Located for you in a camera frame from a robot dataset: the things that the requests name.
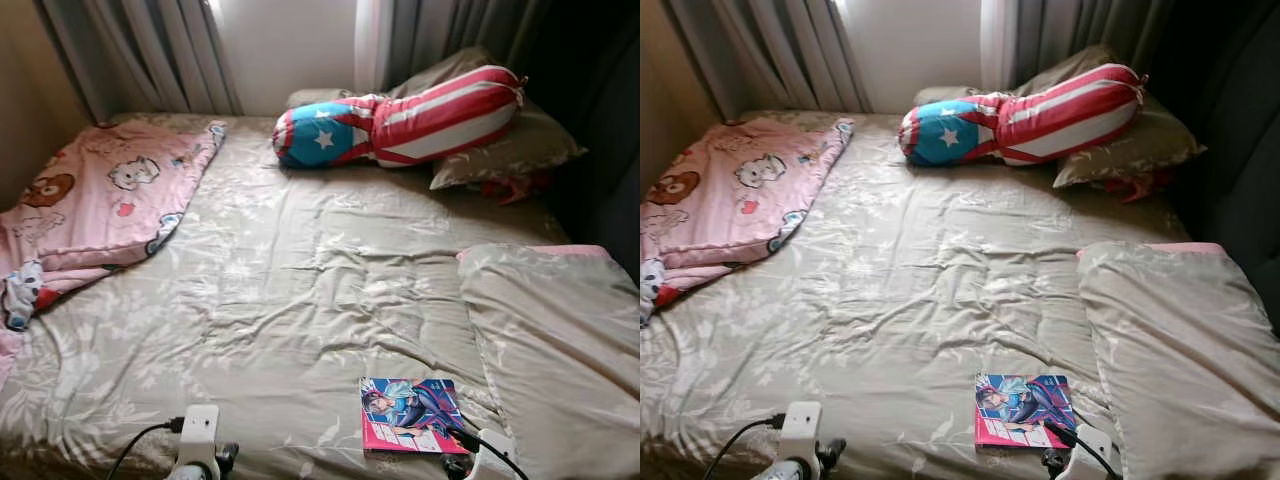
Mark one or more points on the star and stripes bolster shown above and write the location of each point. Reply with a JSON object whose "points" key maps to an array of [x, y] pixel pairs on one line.
{"points": [[440, 115], [1060, 112]]}

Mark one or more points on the grey curtain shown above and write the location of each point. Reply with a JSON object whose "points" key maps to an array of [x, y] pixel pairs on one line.
{"points": [[770, 50], [140, 50], [440, 35], [1070, 35]]}

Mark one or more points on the beige floral bed sheet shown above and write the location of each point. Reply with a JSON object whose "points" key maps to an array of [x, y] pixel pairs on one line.
{"points": [[300, 280], [920, 280]]}

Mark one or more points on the dark grey upholstered headboard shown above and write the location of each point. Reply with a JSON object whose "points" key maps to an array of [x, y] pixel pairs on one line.
{"points": [[1240, 150], [600, 150]]}

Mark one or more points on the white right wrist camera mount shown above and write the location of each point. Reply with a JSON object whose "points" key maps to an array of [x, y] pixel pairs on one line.
{"points": [[497, 455], [1095, 450]]}

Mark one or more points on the pink cartoon print blanket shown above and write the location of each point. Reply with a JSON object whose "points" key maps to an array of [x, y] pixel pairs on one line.
{"points": [[90, 200], [720, 195]]}

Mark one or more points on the beige floral pillow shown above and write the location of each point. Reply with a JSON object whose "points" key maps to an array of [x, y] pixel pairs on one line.
{"points": [[1150, 148], [530, 150]]}

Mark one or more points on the red cloth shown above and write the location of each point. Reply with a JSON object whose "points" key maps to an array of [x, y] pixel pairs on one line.
{"points": [[515, 188], [1140, 186]]}

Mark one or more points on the beige floral quilt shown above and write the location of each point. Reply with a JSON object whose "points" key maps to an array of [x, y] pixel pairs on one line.
{"points": [[1180, 350], [560, 350]]}

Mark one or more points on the anime cover comic book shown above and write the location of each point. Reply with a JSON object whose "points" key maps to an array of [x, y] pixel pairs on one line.
{"points": [[410, 415], [1020, 410]]}

